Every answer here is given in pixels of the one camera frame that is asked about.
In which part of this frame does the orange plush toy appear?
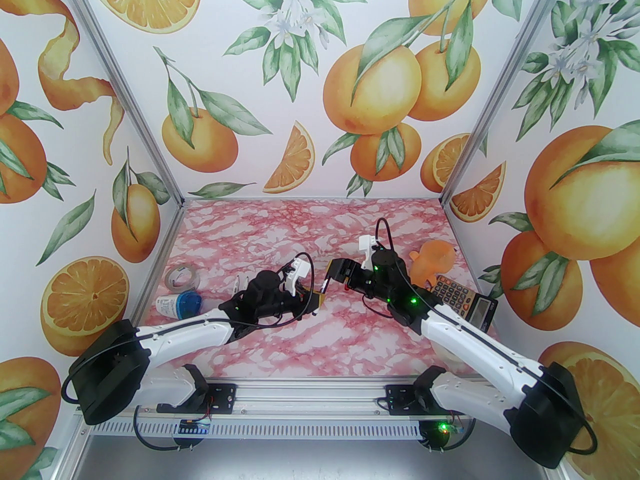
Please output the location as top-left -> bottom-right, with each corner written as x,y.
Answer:
409,240 -> 457,290

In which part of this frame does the dark desk calculator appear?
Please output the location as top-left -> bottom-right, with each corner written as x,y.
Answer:
424,275 -> 500,334

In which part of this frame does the white bottle blue cap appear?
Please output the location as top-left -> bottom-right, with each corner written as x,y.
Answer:
156,291 -> 202,316

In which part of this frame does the clear tape roll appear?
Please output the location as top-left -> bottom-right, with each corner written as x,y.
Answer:
165,264 -> 201,291

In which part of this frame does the grey steel panel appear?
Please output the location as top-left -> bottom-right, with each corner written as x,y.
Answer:
65,433 -> 566,480

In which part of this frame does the black controller with green light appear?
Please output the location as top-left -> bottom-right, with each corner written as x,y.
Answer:
419,418 -> 473,451

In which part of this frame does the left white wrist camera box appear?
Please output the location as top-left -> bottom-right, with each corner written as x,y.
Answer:
282,258 -> 310,287

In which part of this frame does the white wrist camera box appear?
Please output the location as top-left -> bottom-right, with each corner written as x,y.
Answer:
282,258 -> 310,287
358,235 -> 384,272

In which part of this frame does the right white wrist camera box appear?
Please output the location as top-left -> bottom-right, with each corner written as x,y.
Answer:
358,235 -> 384,272

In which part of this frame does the aluminium mounting rail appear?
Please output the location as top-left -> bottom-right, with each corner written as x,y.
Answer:
74,374 -> 548,421

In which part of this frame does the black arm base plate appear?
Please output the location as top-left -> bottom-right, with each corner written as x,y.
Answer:
387,383 -> 467,416
156,383 -> 237,414

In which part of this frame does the perforated metal cable tray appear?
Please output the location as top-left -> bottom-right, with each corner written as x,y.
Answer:
85,415 -> 431,439

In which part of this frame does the black base cable loop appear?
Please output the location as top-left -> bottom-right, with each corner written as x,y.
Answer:
425,415 -> 474,455
134,403 -> 196,455

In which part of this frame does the aluminium frame post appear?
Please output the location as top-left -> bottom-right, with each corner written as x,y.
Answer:
55,0 -> 187,208
440,0 -> 573,208

